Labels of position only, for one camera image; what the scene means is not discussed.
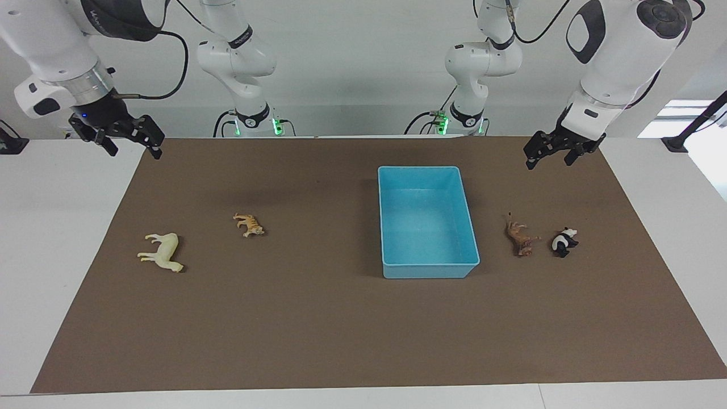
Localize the blue plastic storage box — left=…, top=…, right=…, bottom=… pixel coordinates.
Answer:
left=378, top=165, right=481, bottom=279

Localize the black base cable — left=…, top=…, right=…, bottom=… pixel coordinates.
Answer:
left=212, top=110, right=297, bottom=138
left=404, top=84, right=490, bottom=136

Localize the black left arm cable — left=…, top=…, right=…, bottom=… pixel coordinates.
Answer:
left=503, top=0, right=706, bottom=108

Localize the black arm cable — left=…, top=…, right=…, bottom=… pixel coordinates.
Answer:
left=503, top=0, right=706, bottom=108
left=120, top=0, right=228, bottom=101

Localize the black right base cable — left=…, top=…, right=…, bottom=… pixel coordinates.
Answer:
left=212, top=110, right=297, bottom=138

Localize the cream horse toy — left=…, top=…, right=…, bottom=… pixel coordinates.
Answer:
left=137, top=232, right=185, bottom=273

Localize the black left base cable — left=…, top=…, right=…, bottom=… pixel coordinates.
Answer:
left=404, top=84, right=490, bottom=136

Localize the brown lion toy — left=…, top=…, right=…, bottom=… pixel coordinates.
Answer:
left=505, top=213, right=542, bottom=257

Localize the black table mount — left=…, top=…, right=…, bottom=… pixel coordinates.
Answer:
left=0, top=118, right=30, bottom=155

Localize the brown table mat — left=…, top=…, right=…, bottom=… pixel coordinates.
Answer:
left=30, top=135, right=727, bottom=394

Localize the black clamp stand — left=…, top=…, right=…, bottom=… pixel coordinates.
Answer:
left=661, top=90, right=727, bottom=153

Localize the orange tiger toy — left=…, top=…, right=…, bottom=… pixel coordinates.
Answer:
left=233, top=212, right=266, bottom=238

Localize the black white panda toy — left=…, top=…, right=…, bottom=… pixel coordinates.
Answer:
left=551, top=227, right=580, bottom=258

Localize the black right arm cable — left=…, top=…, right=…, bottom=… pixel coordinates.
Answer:
left=120, top=0, right=228, bottom=101

